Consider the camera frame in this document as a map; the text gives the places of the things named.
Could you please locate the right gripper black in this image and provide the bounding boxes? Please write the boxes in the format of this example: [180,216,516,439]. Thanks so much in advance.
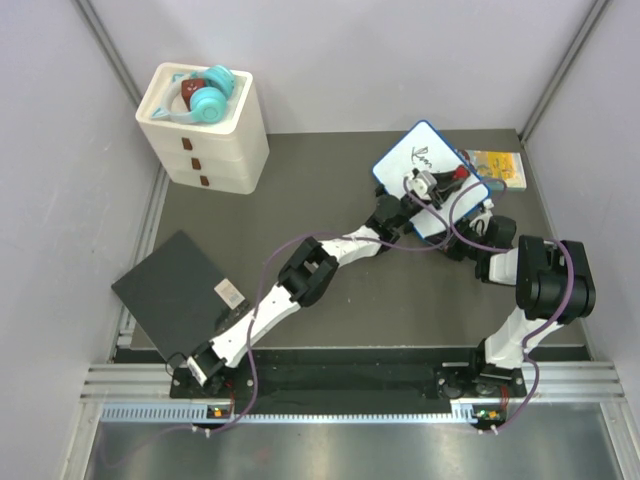
[424,218,489,263]

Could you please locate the red whiteboard eraser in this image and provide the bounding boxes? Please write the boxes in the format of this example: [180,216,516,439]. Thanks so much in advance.
[452,165,470,181]

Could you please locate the blue framed whiteboard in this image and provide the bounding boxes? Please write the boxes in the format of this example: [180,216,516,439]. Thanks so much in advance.
[372,120,491,240]

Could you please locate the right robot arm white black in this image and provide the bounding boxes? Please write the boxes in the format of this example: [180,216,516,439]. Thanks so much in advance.
[444,215,596,396]

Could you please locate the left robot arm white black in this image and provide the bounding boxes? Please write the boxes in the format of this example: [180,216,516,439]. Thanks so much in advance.
[186,167,469,397]

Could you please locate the yellow blue book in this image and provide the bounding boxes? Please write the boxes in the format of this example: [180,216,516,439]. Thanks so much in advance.
[457,149,527,191]

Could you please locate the white stacked drawer unit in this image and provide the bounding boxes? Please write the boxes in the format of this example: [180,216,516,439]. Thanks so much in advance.
[135,62,269,194]

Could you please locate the teal cat ear headphones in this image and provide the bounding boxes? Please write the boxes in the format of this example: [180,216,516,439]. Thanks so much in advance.
[151,65,235,124]

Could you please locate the dark red cube toy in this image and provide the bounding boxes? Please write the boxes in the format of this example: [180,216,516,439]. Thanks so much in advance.
[180,78,206,111]

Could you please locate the black flat board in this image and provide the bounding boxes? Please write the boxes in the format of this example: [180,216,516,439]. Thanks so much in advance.
[112,231,250,368]

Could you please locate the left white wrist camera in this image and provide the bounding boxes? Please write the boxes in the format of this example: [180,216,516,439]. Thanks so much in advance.
[403,169,437,201]

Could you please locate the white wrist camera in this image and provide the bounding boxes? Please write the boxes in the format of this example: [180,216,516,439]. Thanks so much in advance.
[470,198,494,235]
[403,169,437,201]

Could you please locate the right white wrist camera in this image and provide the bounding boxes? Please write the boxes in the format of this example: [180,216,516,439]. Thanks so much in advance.
[470,198,494,235]

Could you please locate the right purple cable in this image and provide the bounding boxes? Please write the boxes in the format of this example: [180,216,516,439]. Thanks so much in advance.
[449,178,584,434]

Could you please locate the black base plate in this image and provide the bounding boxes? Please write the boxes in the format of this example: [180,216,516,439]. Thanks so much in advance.
[169,346,527,400]

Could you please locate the grey slotted cable duct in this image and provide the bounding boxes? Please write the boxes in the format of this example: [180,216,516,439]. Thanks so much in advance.
[100,403,502,424]

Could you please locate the aluminium frame rail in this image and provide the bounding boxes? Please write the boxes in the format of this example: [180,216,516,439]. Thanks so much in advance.
[80,364,172,402]

